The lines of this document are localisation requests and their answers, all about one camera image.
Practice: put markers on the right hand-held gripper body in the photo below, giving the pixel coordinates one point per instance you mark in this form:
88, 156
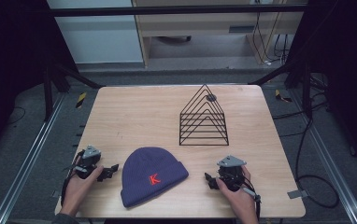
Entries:
229, 172

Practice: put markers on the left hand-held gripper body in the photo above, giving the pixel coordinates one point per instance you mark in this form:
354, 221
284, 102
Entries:
88, 159

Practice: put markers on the purple knit beanie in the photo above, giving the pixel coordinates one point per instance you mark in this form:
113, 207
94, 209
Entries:
150, 175

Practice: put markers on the person's left hand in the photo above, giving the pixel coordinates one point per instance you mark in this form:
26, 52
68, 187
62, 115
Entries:
79, 189

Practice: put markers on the person's right hand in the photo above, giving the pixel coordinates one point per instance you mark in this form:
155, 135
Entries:
240, 203

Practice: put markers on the yellow black tape strip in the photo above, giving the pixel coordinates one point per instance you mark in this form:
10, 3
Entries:
282, 96
80, 100

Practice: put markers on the grey tape piece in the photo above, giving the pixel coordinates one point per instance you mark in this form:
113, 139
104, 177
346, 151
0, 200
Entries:
297, 194

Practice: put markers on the black metal stand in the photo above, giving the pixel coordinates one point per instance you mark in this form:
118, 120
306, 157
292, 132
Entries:
306, 84
49, 93

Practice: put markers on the dark round disc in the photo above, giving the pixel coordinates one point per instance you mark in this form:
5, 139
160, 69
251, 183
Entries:
211, 97

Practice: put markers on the white cabinet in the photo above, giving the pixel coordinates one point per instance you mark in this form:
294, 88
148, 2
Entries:
98, 37

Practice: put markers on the black curtain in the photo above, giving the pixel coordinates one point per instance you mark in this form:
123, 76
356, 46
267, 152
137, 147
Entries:
345, 62
11, 62

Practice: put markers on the black horizontal bar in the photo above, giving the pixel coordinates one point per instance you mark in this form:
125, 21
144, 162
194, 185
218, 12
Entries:
167, 11

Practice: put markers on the aluminium rail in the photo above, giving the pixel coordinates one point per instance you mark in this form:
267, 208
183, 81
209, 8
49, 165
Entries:
27, 161
329, 161

